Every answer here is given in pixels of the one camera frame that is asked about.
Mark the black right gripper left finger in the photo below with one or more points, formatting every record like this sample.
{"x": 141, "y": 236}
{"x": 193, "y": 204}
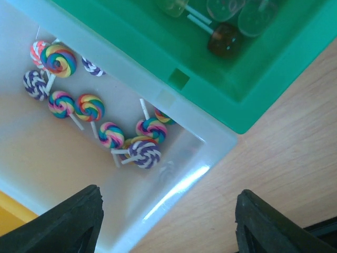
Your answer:
{"x": 71, "y": 226}

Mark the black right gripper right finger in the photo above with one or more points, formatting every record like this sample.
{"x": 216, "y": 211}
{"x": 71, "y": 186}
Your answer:
{"x": 261, "y": 228}

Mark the orange plastic bin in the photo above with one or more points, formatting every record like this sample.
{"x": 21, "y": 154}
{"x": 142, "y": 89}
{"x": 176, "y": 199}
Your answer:
{"x": 13, "y": 214}

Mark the purple white swirl lollipop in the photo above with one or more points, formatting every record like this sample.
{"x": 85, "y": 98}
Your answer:
{"x": 35, "y": 85}
{"x": 144, "y": 154}

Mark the white translucent plastic bin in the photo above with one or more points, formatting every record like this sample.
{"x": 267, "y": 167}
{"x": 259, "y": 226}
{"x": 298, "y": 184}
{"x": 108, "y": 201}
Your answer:
{"x": 45, "y": 160}

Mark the pink rainbow swirl lollipop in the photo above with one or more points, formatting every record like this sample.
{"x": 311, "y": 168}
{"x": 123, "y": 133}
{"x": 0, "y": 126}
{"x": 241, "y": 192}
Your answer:
{"x": 61, "y": 105}

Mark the green plastic bin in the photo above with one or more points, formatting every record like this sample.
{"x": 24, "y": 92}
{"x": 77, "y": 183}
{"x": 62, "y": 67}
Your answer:
{"x": 280, "y": 39}

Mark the brown clear lollipop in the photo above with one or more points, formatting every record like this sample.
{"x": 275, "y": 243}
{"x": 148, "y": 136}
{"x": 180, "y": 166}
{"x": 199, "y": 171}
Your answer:
{"x": 225, "y": 41}

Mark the black aluminium frame rail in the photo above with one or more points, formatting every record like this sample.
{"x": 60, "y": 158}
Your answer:
{"x": 325, "y": 231}

